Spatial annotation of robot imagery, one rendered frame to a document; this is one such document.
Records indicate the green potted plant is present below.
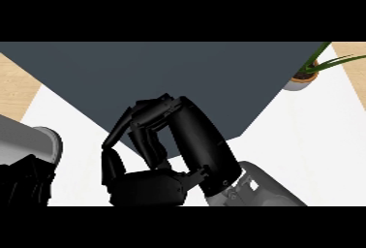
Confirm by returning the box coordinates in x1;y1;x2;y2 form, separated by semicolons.
284;42;366;92

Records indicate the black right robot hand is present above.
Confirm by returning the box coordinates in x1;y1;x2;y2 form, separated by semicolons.
101;92;244;207

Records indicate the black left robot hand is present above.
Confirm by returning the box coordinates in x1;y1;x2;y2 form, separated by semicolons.
0;153;58;207

